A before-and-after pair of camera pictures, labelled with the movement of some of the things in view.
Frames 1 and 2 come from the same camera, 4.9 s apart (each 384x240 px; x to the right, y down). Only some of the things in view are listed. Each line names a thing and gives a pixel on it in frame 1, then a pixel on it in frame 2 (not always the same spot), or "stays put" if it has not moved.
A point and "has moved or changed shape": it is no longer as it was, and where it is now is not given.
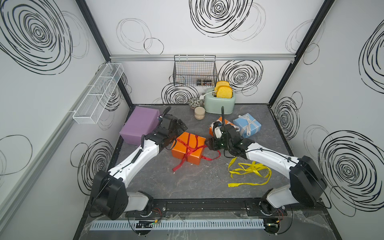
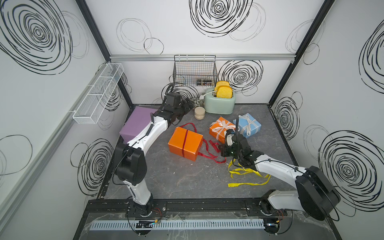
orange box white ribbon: [211, 128] stays put
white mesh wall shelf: [94, 102] stays put
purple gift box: [140, 121] stays put
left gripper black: [178, 129] -> [186, 109]
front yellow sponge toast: [224, 92] stays put
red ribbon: [189, 150] -> [207, 154]
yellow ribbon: [260, 169] stays put
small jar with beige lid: [199, 112] stays put
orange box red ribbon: [189, 147] has moved or changed shape
